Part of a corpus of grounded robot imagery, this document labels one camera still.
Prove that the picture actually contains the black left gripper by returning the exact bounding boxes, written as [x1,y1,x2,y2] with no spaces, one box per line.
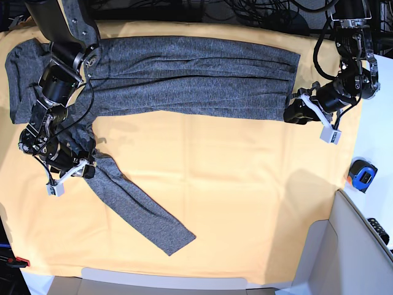
[283,87,322,125]

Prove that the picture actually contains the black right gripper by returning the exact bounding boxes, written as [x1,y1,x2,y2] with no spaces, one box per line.
[66,151,96,179]

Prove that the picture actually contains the grey long-sleeve T-shirt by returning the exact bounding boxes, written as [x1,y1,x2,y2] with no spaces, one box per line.
[5,36,300,255]

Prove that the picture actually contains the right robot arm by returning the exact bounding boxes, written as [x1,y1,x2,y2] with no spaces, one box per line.
[18,0,100,179]

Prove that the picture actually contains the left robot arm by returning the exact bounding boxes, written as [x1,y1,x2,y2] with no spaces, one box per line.
[284,1,380,130]

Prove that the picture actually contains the blue black tape measure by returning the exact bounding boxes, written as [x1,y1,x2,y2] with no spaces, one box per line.
[347,159,378,193]

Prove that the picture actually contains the yellow table cloth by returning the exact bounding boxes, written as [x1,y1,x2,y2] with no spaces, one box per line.
[0,20,368,285]

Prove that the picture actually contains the red black clamp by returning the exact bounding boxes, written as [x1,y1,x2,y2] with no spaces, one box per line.
[6,257,30,268]

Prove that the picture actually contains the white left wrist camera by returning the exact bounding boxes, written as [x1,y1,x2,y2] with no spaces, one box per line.
[320,127,341,144]

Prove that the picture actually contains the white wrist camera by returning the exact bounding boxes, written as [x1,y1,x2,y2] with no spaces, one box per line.
[320,127,341,144]
[46,183,64,197]

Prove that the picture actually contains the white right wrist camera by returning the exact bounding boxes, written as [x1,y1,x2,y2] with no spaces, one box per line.
[46,183,64,197]

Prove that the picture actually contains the black perforated strap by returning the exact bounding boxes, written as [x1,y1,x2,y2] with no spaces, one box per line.
[366,217,391,246]

